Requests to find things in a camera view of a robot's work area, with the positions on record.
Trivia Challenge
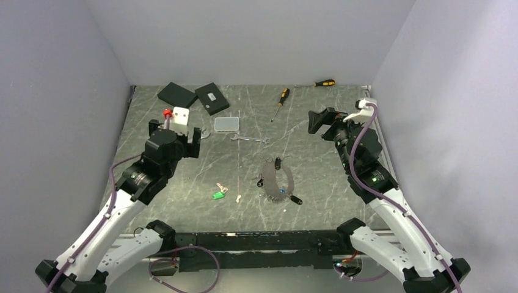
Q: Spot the key with green tag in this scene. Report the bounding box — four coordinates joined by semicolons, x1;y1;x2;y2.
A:
212;183;228;200

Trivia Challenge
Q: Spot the small silver wrench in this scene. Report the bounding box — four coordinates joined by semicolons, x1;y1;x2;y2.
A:
230;134;270;144

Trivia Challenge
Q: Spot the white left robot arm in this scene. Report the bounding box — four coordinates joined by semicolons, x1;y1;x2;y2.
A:
35;120;203;292

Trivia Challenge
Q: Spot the large silver wrench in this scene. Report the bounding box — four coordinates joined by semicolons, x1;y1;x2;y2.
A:
200;128;211;140

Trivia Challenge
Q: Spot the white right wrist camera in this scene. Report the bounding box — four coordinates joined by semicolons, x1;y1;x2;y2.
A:
342;98;378;124

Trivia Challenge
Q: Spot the black box with label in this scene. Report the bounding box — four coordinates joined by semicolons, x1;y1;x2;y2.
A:
195;82;230;116

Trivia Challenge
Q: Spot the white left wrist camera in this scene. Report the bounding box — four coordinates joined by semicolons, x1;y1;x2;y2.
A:
170;107;190;135

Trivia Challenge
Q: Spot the black flat box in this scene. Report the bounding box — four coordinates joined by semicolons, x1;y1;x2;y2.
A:
157;82;198;109

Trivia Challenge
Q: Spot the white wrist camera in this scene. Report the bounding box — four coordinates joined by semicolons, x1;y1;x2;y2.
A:
170;107;190;135
342;98;378;124

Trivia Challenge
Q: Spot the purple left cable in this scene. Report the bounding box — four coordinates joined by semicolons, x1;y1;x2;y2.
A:
148;243;222;293

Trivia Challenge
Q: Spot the orange black screwdriver at wall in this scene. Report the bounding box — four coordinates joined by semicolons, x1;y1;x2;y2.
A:
294;79;335;88

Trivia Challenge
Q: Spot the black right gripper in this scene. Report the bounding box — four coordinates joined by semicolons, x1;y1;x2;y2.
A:
308;107;365;172

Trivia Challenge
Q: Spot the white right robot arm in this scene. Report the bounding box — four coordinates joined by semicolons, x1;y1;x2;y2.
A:
308;103;471;292

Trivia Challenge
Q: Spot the white network switch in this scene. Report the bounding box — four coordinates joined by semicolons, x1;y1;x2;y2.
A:
214;117;239;132

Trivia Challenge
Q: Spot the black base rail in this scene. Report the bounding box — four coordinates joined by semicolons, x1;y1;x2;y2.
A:
155;230;362;272

